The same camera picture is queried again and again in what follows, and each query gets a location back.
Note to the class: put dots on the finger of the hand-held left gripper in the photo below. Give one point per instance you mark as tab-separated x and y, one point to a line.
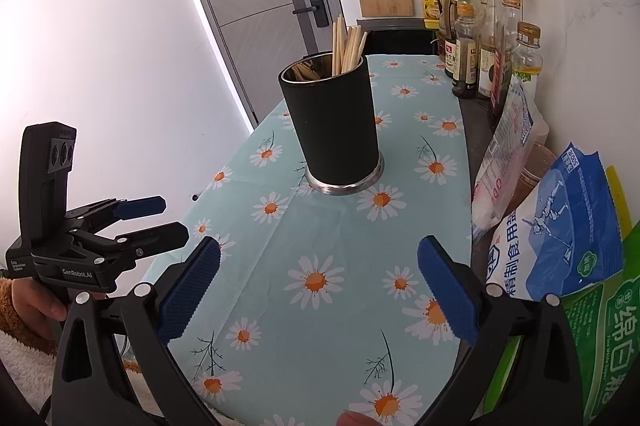
155	237
142	206

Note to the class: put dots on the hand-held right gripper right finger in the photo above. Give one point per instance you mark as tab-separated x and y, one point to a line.
447	293

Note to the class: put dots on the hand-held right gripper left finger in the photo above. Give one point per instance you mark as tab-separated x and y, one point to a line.
192	291

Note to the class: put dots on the black cylindrical utensil holder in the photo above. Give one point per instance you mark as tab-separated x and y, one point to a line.
330	131

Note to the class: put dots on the bunch of wooden chopsticks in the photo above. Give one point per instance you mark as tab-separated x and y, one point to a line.
340	51

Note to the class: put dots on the person's left forearm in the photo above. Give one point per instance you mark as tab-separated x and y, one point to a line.
25	361

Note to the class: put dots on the person's left hand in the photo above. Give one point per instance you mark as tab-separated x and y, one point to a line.
35	306

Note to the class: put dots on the person's right hand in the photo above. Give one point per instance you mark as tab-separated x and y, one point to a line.
352	420

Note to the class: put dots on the blue and white salt bag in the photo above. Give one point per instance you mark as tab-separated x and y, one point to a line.
555	226

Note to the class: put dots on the daisy print tablecloth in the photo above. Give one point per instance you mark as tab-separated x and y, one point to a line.
310	231

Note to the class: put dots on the clear bag brown contents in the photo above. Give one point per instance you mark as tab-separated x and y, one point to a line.
537	166

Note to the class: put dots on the green sugar bag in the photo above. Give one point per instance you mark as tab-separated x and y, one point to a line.
600	336

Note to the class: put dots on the white bag red print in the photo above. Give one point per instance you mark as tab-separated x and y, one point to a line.
507	141

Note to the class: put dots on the tall bottle red label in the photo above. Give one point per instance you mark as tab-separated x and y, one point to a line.
502	96

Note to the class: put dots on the clear bottle yellow cap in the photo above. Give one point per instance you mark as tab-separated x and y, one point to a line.
487	71

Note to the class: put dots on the dark bottle pale label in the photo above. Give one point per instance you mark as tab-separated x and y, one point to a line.
465	66

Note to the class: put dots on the oil bottle green label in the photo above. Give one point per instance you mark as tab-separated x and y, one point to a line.
527	56

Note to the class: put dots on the black kitchen sink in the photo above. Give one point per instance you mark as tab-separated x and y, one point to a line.
400	42

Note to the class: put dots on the yellow oil jug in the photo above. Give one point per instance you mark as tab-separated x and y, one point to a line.
430	8

